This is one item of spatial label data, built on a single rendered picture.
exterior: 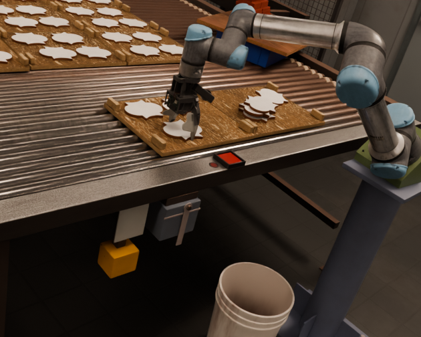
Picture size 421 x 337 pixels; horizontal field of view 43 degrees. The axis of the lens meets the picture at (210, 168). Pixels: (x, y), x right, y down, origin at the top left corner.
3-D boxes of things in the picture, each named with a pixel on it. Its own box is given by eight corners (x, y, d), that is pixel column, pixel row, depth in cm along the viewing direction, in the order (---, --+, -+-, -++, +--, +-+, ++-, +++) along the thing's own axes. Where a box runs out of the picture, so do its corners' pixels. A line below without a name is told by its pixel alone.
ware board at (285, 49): (318, 41, 293) (319, 37, 292) (286, 56, 252) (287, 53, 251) (238, 11, 308) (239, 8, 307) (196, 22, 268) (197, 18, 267)
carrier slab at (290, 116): (324, 125, 217) (325, 122, 216) (253, 138, 191) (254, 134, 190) (265, 88, 238) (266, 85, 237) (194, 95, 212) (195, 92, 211)
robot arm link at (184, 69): (194, 56, 169) (210, 66, 165) (191, 69, 172) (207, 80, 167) (176, 57, 165) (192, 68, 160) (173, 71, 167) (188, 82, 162)
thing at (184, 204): (194, 241, 172) (206, 195, 163) (158, 253, 163) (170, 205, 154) (173, 221, 179) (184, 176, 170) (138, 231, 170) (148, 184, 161)
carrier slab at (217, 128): (254, 138, 191) (255, 134, 190) (162, 157, 164) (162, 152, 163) (194, 96, 211) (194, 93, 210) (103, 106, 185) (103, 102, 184)
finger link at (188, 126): (180, 142, 171) (176, 114, 170) (194, 140, 175) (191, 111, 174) (186, 142, 169) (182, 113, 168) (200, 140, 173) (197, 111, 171)
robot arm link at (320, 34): (395, 15, 152) (230, -6, 165) (388, 44, 147) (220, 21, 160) (389, 43, 162) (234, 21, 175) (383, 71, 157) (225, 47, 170)
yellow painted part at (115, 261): (135, 270, 162) (149, 207, 151) (110, 279, 157) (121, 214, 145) (121, 254, 167) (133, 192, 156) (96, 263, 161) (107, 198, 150)
